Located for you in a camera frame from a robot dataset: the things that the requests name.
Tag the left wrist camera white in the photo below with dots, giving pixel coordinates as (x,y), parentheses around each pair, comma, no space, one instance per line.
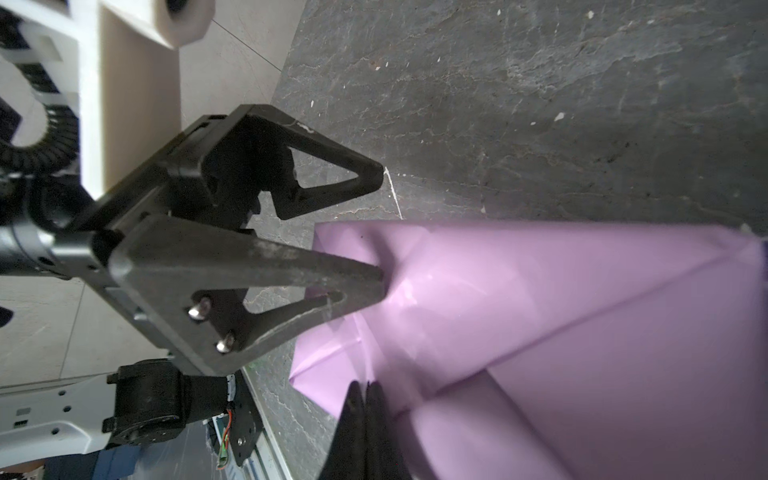
(116,64)

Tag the pink wrapping paper sheet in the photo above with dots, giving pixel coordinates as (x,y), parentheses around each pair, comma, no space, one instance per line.
(546,350)

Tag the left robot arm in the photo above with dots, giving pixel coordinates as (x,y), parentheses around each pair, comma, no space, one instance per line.
(148,402)

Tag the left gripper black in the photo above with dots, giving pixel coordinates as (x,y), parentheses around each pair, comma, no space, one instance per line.
(218,298)

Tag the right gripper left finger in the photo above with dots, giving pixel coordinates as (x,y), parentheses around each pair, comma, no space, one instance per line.
(346,459)

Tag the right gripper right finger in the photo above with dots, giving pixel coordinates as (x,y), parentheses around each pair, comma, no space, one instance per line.
(384,459)

